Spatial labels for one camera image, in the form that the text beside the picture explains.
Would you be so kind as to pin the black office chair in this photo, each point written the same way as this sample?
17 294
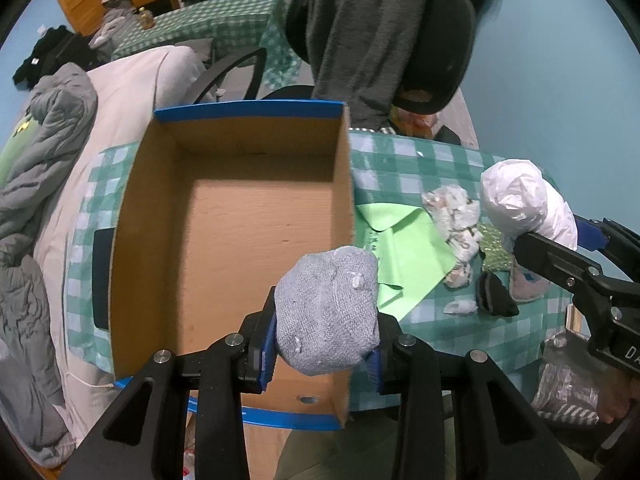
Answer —
445 35

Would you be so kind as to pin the grey sock ball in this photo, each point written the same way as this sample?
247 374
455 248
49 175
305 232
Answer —
325 305

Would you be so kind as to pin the white plastic bag ball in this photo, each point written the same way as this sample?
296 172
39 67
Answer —
515 195

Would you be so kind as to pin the black sock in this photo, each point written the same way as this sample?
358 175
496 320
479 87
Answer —
495 297

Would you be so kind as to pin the black chair armrest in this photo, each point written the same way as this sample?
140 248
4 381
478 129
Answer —
220 67

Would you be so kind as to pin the beige duvet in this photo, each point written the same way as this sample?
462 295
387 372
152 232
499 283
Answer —
125 105

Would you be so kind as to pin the clear plastic bag with stripes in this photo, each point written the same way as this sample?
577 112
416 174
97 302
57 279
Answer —
565 385

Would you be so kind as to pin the light green pillow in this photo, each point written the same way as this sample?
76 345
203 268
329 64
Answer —
12 150

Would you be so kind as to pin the grey blanket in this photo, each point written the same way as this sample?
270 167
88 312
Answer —
45 160

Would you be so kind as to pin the black flat rectangular object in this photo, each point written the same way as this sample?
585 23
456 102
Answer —
103 280

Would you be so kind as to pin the small yellow jar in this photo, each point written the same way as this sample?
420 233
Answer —
146 19

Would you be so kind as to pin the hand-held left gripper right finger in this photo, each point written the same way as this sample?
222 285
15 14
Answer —
375 367

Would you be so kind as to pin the table with green checked cloth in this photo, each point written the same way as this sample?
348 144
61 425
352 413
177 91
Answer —
215 22

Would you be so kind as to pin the grey and pink sock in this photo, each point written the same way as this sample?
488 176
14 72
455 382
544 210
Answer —
527 285

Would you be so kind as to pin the small white scrap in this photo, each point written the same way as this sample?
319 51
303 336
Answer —
460 307

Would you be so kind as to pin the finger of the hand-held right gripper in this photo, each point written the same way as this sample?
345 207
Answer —
590 235
555 260

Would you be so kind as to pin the pile of grey clothes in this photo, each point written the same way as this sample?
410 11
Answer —
112 30

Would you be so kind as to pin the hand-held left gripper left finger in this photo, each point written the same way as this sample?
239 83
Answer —
265 355

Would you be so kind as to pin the crumpled white patterned cloth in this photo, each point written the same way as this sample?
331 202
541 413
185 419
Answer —
455 220

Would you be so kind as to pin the cardboard box with blue outside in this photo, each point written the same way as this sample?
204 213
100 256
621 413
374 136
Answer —
225 240

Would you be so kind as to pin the green glitter scrubbing cloth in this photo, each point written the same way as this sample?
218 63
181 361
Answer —
495 252

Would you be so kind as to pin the green checked plastic tablecloth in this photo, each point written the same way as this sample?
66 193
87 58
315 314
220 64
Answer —
400 160

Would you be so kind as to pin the orange plastic bag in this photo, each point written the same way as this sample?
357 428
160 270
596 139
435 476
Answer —
417 122

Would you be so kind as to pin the grey garment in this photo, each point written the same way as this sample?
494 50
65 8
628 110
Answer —
365 35

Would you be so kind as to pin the black bag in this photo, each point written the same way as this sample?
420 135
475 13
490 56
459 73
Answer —
55 55

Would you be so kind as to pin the light green cloth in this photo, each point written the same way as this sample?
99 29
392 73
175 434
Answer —
410 255

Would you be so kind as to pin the person's right hand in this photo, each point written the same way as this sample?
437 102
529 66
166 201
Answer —
612 397

